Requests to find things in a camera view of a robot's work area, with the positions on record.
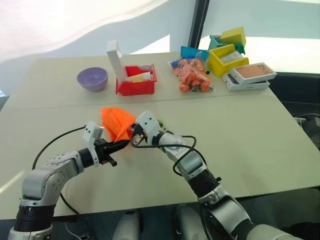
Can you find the white tube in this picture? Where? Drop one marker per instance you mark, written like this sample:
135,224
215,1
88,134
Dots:
147,75

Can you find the white packet in yellow bin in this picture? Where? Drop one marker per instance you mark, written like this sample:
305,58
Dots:
231,57

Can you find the yellow tube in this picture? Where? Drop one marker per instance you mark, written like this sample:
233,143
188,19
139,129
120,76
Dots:
137,78

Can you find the blue plastic bin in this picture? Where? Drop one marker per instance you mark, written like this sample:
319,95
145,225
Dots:
191,52

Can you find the small green object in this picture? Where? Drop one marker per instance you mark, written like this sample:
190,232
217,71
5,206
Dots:
161,123

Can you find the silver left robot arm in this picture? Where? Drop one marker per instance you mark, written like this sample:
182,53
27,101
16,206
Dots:
47,175

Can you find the white box with blue picture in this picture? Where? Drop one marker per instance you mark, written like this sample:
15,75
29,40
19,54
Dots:
246,86

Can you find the grey rounded shape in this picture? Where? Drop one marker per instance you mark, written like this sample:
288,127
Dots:
190,222
128,225

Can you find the white box with orange picture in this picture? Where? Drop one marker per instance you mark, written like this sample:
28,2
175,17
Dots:
252,72

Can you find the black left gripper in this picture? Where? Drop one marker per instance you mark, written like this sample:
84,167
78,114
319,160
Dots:
102,150

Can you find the orange mesh pouch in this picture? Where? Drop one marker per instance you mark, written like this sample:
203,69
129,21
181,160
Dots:
116,121

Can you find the clear bag of orange items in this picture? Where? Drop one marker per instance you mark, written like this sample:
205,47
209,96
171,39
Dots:
193,77

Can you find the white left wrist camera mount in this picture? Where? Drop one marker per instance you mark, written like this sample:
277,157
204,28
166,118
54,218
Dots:
93,131

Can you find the small yellow plastic bin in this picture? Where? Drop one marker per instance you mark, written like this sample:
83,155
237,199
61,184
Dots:
235,35

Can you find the dark window post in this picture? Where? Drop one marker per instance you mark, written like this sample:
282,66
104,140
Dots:
197,22

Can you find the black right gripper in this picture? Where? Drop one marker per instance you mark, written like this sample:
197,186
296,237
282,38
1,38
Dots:
140,136

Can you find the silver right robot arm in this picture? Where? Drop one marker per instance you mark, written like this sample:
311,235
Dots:
220,200

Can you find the tall white box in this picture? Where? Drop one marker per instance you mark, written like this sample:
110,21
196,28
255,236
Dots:
115,60

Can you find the purple bowl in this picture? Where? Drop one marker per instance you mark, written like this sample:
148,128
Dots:
92,78

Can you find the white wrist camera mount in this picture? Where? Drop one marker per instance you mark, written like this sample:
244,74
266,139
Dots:
148,122
93,131

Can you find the large yellow plastic bin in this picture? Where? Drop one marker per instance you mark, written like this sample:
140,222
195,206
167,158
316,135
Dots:
218,63

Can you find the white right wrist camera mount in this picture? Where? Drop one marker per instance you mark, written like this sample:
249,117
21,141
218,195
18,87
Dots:
148,122

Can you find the red plastic bin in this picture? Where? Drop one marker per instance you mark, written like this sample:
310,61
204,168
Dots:
136,87

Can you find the teal plastic bin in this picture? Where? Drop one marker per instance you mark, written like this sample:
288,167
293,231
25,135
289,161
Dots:
215,43

